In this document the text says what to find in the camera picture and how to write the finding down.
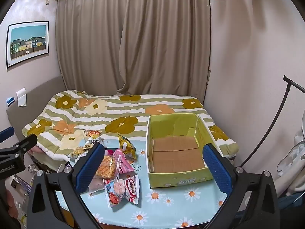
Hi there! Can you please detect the clear plastic bag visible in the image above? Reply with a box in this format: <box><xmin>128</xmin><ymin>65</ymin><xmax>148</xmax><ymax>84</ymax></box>
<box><xmin>276</xmin><ymin>124</ymin><xmax>305</xmax><ymax>196</ymax></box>

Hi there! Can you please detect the pink snack packet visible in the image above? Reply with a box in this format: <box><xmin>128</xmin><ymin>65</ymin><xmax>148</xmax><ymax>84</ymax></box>
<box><xmin>114</xmin><ymin>148</ymin><xmax>135</xmax><ymax>174</ymax></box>

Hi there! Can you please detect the pinkish-brown square packet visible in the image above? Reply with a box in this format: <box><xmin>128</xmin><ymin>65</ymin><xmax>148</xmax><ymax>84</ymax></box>
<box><xmin>89</xmin><ymin>177</ymin><xmax>106</xmax><ymax>194</ymax></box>

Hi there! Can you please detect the yellow crinkled snack packet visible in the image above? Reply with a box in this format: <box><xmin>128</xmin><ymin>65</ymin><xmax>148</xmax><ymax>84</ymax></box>
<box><xmin>67</xmin><ymin>147</ymin><xmax>87</xmax><ymax>159</ymax></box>

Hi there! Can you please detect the wall poster of houses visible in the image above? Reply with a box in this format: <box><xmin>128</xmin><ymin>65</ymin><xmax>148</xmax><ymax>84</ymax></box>
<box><xmin>6</xmin><ymin>21</ymin><xmax>50</xmax><ymax>69</ymax></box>

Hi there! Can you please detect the black curved stand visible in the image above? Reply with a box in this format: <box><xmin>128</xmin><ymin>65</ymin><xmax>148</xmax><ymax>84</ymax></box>
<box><xmin>238</xmin><ymin>75</ymin><xmax>305</xmax><ymax>169</ymax></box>

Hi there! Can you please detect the floral striped blanket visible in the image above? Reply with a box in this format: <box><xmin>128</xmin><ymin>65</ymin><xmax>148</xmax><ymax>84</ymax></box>
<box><xmin>22</xmin><ymin>90</ymin><xmax>239</xmax><ymax>161</ymax></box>

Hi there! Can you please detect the lattice chips clear packet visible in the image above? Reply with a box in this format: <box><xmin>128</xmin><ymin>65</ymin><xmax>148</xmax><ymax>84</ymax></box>
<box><xmin>96</xmin><ymin>155</ymin><xmax>120</xmax><ymax>180</ymax></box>

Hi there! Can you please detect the daisy print tablecloth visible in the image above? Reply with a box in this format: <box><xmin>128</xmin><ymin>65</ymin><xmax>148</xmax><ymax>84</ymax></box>
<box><xmin>56</xmin><ymin>137</ymin><xmax>228</xmax><ymax>229</ymax></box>

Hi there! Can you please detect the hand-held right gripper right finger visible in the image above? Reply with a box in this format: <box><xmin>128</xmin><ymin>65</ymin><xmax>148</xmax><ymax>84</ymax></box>
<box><xmin>202</xmin><ymin>144</ymin><xmax>281</xmax><ymax>229</ymax></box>

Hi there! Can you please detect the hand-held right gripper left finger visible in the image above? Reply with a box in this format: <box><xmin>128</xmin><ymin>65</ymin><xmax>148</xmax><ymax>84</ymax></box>
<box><xmin>26</xmin><ymin>143</ymin><xmax>105</xmax><ymax>229</ymax></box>

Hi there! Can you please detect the beige curtain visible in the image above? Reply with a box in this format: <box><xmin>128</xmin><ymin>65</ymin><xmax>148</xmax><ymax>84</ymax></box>
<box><xmin>55</xmin><ymin>0</ymin><xmax>212</xmax><ymax>96</ymax></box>

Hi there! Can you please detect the gold triangular snack packet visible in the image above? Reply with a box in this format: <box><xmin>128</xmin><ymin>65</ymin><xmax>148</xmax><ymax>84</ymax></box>
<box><xmin>118</xmin><ymin>134</ymin><xmax>138</xmax><ymax>160</ymax></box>

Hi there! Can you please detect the white wall sticker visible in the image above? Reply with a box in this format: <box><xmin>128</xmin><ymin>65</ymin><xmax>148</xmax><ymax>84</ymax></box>
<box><xmin>16</xmin><ymin>88</ymin><xmax>27</xmax><ymax>107</ymax></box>

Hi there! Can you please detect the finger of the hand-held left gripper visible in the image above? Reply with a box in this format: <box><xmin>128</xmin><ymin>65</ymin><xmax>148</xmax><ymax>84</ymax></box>
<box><xmin>0</xmin><ymin>127</ymin><xmax>15</xmax><ymax>144</ymax></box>
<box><xmin>0</xmin><ymin>134</ymin><xmax>38</xmax><ymax>160</ymax></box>

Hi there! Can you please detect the red white snack packet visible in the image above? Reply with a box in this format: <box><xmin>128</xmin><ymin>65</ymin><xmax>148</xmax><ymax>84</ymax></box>
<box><xmin>104</xmin><ymin>175</ymin><xmax>140</xmax><ymax>208</ymax></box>

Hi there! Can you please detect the yellow-green cardboard box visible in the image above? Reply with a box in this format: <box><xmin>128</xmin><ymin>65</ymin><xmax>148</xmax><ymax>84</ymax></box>
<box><xmin>146</xmin><ymin>114</ymin><xmax>224</xmax><ymax>188</ymax></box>

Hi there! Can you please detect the dark blue cloth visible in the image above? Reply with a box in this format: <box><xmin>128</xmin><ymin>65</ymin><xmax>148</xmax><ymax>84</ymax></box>
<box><xmin>278</xmin><ymin>191</ymin><xmax>305</xmax><ymax>211</ymax></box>

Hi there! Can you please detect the white orange snack packet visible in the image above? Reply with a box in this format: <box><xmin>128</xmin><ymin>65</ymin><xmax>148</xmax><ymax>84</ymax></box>
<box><xmin>83</xmin><ymin>129</ymin><xmax>103</xmax><ymax>148</ymax></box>

